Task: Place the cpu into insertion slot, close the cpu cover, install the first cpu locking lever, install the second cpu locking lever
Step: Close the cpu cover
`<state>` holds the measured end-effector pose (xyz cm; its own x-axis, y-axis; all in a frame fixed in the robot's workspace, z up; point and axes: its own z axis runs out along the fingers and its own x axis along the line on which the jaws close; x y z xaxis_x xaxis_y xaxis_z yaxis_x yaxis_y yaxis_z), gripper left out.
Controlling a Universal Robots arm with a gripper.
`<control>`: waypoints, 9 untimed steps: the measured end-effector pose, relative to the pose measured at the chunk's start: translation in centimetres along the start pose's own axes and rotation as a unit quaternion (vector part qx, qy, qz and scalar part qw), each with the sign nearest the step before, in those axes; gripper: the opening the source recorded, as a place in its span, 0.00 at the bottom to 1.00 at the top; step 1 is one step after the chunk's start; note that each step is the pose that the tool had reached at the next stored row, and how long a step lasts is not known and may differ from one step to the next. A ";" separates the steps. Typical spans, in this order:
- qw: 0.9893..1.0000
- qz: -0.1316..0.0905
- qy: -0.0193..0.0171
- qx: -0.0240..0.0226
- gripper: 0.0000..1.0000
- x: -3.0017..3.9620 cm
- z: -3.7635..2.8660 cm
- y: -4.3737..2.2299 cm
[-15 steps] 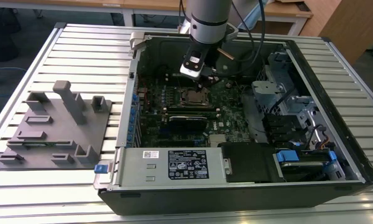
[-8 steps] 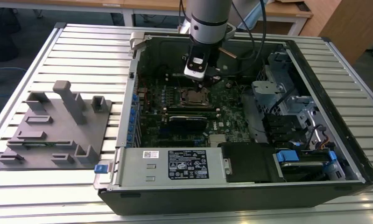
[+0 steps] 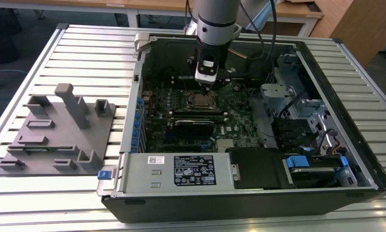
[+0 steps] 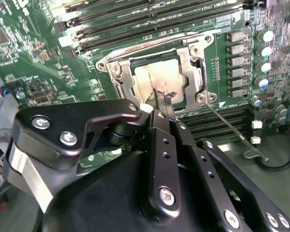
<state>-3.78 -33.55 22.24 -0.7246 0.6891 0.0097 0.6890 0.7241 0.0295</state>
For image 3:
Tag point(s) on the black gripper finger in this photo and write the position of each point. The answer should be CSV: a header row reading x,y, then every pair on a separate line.
x,y
228,76
190,60

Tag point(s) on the silver CPU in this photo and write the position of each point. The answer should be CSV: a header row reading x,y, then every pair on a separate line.
x,y
200,101

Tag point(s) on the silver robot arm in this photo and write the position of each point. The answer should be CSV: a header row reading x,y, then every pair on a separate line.
x,y
214,21

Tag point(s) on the black RAM slot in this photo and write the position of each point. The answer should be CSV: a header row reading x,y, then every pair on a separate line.
x,y
196,111
196,117

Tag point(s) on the round coin battery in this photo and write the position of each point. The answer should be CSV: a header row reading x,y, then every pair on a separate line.
x,y
237,87

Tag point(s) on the silver drive cage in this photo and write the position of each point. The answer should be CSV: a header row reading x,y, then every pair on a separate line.
x,y
274,93

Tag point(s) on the grey case latch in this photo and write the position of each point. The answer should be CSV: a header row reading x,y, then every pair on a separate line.
x,y
141,39

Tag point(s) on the green motherboard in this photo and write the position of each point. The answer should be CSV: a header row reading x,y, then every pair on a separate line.
x,y
241,130

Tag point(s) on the black graphics card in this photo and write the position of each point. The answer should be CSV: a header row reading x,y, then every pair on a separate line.
x,y
194,130

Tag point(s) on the silver chipset heatsink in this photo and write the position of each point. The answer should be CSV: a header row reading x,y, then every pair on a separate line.
x,y
225,143

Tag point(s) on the wooden desk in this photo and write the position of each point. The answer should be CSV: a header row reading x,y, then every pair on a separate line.
x,y
292,13
51,3

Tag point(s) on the blue disk carrier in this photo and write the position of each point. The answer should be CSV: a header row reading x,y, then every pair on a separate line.
x,y
297,161

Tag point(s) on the wooden cabinet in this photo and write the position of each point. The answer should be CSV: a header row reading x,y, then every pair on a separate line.
x,y
366,24

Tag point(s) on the silver power supply unit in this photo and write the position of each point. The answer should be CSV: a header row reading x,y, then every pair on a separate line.
x,y
137,174

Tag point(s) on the blue plastic clip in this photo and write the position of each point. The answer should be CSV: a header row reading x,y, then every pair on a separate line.
x,y
344,161

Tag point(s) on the grey parts rack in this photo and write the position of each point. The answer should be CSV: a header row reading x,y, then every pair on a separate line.
x,y
64,145

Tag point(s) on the blue plastic latch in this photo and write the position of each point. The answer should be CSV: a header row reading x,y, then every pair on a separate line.
x,y
104,174

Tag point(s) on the black PC case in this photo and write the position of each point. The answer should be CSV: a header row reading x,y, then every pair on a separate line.
x,y
212,207

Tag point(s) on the green RAM stick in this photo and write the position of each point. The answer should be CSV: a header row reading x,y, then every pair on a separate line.
x,y
37,150

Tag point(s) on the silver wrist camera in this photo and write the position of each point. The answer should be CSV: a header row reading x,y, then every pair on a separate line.
x,y
205,77

